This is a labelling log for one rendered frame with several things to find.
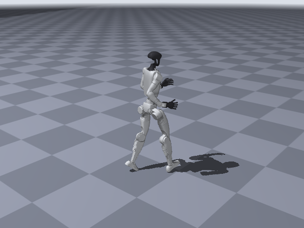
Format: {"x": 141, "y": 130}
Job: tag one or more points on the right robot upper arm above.
{"x": 156, "y": 80}

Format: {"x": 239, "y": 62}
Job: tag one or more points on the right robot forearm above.
{"x": 154, "y": 99}

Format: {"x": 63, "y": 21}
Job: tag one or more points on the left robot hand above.
{"x": 167, "y": 82}

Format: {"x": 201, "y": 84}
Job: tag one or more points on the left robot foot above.
{"x": 129, "y": 163}

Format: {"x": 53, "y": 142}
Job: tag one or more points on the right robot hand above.
{"x": 171, "y": 104}

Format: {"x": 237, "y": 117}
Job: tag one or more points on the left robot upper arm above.
{"x": 141, "y": 85}

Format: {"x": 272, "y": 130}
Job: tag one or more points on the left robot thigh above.
{"x": 145, "y": 123}

